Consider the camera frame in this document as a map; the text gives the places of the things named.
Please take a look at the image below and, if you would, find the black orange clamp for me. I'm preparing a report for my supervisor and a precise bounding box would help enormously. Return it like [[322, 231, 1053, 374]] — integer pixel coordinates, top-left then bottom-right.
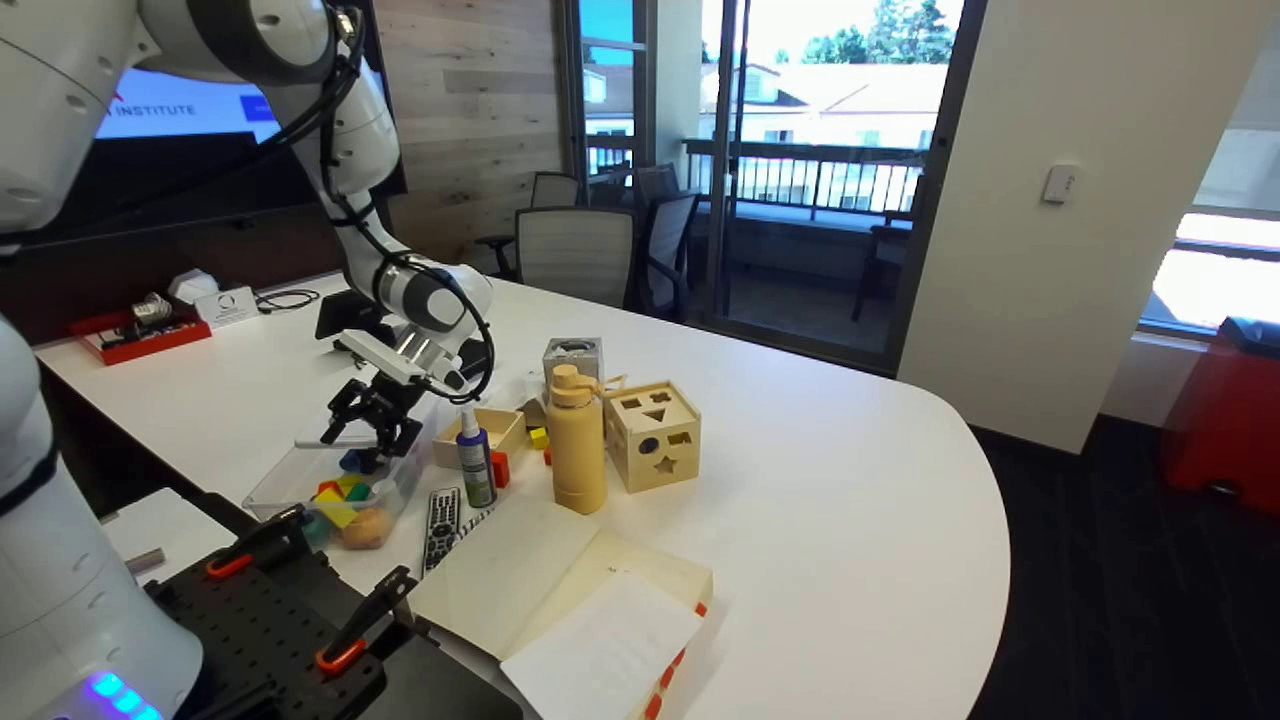
[[313, 563, 422, 681], [198, 501, 313, 583]]

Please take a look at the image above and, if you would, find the white round device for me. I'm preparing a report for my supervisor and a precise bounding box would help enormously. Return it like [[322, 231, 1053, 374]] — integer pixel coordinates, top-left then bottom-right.
[[163, 263, 226, 311]]

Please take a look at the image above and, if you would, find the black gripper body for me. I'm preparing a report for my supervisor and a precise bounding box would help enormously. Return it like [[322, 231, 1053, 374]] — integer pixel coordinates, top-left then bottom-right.
[[335, 368, 429, 424]]

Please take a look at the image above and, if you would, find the red cabinet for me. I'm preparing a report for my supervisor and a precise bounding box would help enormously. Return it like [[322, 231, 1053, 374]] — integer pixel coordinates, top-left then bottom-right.
[[1157, 316, 1280, 521]]

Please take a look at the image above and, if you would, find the coiled grey cable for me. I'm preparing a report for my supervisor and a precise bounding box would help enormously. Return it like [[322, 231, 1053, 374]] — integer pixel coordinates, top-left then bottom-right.
[[253, 284, 325, 320]]

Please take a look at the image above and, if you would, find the open cardboard box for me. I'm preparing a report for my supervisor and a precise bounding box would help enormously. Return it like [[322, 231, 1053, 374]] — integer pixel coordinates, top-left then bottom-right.
[[405, 492, 733, 720]]

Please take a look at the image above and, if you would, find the orange fruit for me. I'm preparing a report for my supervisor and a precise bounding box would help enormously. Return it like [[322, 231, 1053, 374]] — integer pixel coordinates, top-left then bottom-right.
[[335, 503, 400, 551]]

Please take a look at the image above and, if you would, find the dark balcony chair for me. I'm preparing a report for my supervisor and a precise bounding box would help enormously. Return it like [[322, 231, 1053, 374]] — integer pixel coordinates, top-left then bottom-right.
[[853, 213, 926, 323]]

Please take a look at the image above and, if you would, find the balcony railing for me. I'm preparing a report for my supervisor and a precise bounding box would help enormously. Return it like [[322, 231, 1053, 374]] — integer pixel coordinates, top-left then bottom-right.
[[676, 135, 933, 226]]

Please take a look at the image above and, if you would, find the grey mesh office chair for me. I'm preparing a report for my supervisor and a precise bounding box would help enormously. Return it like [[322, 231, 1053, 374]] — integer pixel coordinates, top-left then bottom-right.
[[512, 204, 641, 311]]

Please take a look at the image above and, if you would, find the white power adapter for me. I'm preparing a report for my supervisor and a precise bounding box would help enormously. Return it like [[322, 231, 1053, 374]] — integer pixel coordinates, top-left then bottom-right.
[[198, 284, 259, 330]]

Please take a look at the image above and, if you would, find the wall television screen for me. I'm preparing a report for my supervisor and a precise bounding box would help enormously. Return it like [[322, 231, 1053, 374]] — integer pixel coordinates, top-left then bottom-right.
[[38, 0, 405, 251]]

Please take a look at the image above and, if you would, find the small bottle with blue cap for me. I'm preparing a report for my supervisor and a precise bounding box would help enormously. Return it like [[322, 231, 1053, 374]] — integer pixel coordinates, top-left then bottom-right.
[[457, 405, 501, 514]]

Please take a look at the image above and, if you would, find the white light switch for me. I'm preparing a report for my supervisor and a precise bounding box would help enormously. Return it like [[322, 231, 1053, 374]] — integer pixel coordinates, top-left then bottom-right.
[[1036, 158, 1080, 209]]

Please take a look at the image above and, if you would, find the tan plastic bottle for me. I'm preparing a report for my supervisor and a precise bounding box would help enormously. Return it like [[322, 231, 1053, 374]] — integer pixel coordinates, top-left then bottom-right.
[[542, 356, 611, 521]]

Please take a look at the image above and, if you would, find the grey metal cup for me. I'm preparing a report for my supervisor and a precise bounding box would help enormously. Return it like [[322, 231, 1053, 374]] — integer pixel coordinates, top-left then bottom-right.
[[542, 331, 607, 392]]

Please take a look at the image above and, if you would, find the wooden shape sorter cube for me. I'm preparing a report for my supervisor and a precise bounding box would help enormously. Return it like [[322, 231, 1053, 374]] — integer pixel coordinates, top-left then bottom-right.
[[602, 375, 710, 495]]

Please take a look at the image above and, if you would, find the red tray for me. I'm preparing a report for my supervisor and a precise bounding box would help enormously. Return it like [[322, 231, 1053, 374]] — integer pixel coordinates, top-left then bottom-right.
[[73, 295, 216, 374]]

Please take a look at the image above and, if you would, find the white paper sheet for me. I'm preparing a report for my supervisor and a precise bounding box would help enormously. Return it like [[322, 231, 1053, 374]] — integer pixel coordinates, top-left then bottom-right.
[[98, 483, 241, 588]]

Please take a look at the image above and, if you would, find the black mounting plate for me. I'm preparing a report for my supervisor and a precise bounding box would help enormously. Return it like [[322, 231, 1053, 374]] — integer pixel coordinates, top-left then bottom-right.
[[141, 534, 523, 720]]

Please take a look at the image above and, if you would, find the clear plastic container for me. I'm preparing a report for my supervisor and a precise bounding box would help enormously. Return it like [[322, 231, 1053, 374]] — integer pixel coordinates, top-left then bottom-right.
[[241, 396, 443, 551]]

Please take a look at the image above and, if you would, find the dark office chair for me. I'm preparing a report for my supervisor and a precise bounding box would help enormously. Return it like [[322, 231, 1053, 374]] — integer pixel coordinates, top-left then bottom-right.
[[626, 165, 704, 323]]

